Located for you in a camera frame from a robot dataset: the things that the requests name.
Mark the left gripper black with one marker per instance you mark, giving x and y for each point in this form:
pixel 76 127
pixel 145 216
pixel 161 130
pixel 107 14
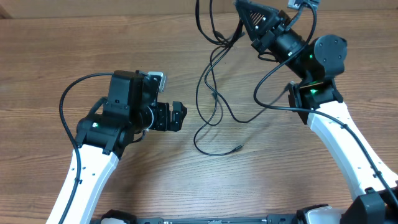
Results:
pixel 162 122

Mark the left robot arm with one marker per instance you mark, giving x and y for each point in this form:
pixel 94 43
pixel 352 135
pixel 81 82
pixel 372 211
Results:
pixel 130 108

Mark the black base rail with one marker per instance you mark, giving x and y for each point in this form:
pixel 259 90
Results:
pixel 214 220

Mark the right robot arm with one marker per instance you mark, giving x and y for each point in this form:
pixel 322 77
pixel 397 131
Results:
pixel 316 99

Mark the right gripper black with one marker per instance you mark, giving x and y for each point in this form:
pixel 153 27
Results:
pixel 269 15

